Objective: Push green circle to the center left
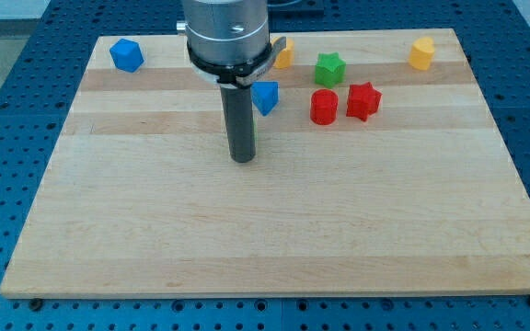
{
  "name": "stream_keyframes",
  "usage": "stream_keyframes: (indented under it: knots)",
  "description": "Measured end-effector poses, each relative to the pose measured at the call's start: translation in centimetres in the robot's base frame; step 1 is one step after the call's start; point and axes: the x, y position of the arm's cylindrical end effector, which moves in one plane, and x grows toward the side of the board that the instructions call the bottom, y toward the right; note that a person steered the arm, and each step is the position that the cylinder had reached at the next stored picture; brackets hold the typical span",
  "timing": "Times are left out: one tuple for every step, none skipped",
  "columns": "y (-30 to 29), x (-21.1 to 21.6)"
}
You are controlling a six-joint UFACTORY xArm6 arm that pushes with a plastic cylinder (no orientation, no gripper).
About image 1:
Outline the yellow block behind arm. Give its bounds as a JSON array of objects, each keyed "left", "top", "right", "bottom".
[{"left": 273, "top": 38, "right": 294, "bottom": 69}]

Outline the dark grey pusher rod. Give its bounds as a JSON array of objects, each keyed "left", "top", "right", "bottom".
[{"left": 220, "top": 87, "right": 256, "bottom": 163}]

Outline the green star block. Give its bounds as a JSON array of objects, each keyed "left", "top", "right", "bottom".
[{"left": 315, "top": 52, "right": 346, "bottom": 88}]

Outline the black clamp ring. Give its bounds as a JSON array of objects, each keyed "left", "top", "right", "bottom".
[{"left": 186, "top": 36, "right": 288, "bottom": 88}]

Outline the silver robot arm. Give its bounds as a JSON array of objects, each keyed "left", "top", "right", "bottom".
[{"left": 181, "top": 0, "right": 271, "bottom": 163}]

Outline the red star block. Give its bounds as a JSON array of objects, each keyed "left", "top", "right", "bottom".
[{"left": 346, "top": 82, "right": 382, "bottom": 122}]

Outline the yellow heart block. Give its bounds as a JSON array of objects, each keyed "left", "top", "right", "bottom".
[{"left": 409, "top": 37, "right": 435, "bottom": 71}]

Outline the wooden board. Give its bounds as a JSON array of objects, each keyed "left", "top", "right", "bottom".
[{"left": 0, "top": 29, "right": 530, "bottom": 299}]

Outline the blue cube block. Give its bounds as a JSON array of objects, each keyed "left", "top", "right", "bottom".
[{"left": 109, "top": 39, "right": 144, "bottom": 73}]

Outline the red cylinder block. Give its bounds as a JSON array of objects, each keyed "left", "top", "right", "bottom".
[{"left": 310, "top": 89, "right": 339, "bottom": 125}]

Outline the blue triangle block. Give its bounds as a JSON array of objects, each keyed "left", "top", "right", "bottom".
[{"left": 251, "top": 81, "right": 279, "bottom": 116}]

